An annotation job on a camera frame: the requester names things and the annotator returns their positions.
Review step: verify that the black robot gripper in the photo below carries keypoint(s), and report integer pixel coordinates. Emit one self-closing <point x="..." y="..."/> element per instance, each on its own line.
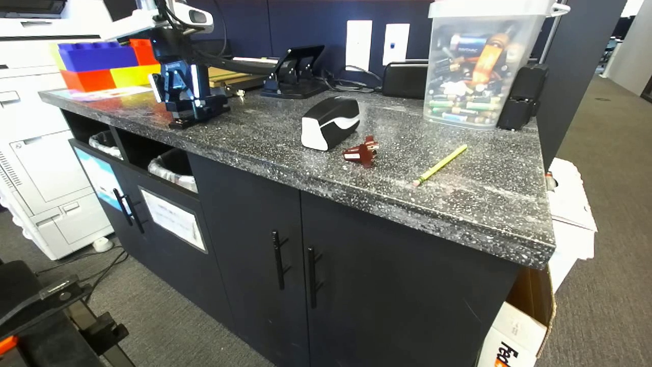
<point x="185" y="94"/>

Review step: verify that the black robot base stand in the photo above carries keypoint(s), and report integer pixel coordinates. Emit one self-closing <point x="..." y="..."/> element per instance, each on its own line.
<point x="51" y="325"/>

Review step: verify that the robot arm white and black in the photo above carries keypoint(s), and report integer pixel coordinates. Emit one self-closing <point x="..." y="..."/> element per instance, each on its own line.
<point x="165" y="23"/>

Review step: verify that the black and white electric stapler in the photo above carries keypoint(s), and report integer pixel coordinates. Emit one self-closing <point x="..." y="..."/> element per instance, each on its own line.
<point x="328" y="122"/>

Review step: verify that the paper trimmer with wooden board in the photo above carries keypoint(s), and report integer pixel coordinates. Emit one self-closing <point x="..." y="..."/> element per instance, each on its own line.
<point x="240" y="72"/>

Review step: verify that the colourful building block stack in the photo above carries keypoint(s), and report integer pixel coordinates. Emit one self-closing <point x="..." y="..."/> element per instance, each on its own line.
<point x="106" y="63"/>

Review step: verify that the blue label on drawer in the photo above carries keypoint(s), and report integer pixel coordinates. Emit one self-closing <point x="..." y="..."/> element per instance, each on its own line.
<point x="103" y="177"/>

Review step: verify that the white label on drawer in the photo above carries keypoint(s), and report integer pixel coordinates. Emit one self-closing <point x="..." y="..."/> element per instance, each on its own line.
<point x="173" y="219"/>

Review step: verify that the black trash drawer front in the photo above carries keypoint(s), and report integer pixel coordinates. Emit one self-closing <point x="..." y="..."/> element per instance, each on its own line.
<point x="190" y="271"/>

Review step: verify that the left black cabinet door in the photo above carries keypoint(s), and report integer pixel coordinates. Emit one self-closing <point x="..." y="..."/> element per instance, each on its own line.
<point x="242" y="211"/>

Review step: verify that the black cabinet door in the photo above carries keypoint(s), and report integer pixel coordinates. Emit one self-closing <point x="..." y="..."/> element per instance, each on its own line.
<point x="395" y="296"/>
<point x="242" y="211"/>

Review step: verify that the white office printer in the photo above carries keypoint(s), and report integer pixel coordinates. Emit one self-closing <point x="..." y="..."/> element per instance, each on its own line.
<point x="43" y="184"/>

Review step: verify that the red staple remover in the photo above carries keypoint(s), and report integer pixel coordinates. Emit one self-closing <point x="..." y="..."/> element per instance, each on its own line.
<point x="364" y="154"/>

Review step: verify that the small black box device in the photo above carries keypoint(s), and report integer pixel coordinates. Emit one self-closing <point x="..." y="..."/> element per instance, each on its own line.
<point x="403" y="80"/>

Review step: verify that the right black cabinet door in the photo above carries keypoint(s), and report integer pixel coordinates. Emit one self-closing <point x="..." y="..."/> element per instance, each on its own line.
<point x="395" y="296"/>

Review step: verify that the yellow pencil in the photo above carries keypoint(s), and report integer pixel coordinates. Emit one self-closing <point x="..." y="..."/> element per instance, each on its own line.
<point x="440" y="163"/>

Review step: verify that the clear plastic storage bin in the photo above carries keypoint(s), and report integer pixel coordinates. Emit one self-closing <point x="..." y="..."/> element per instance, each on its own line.
<point x="476" y="53"/>

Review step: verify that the black pencil sharpener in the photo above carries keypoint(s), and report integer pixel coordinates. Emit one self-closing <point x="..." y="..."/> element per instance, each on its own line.
<point x="525" y="94"/>

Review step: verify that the cardboard fedex box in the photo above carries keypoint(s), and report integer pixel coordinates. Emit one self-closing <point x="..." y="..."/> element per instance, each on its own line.
<point x="525" y="321"/>

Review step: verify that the white wall outlet plate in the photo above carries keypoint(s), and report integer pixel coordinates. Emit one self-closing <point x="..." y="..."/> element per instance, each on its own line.
<point x="356" y="46"/>

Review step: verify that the left black door handle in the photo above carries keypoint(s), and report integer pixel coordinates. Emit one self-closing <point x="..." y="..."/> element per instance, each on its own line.
<point x="279" y="266"/>

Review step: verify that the black door handle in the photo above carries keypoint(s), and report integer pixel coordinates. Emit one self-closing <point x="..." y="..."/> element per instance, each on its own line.
<point x="315" y="257"/>
<point x="279" y="266"/>

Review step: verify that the white wall switch plate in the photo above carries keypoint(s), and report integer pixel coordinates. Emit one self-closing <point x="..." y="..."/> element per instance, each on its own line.
<point x="395" y="41"/>

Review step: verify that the right black door handle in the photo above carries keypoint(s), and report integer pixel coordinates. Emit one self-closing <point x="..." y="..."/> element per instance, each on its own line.
<point x="315" y="257"/>

